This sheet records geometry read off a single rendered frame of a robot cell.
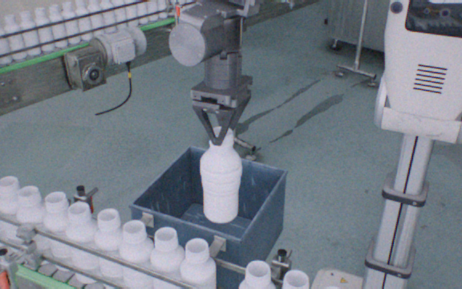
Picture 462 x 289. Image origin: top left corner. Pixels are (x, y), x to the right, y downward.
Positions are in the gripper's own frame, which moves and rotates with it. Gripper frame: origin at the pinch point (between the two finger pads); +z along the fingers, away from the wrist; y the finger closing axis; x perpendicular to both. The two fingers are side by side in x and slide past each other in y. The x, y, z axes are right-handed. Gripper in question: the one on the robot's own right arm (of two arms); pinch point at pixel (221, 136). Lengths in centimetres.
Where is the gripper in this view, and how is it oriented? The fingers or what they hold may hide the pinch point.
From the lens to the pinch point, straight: 80.1
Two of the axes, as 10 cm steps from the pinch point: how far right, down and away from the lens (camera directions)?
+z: -0.3, 9.0, 4.4
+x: 9.2, 1.9, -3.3
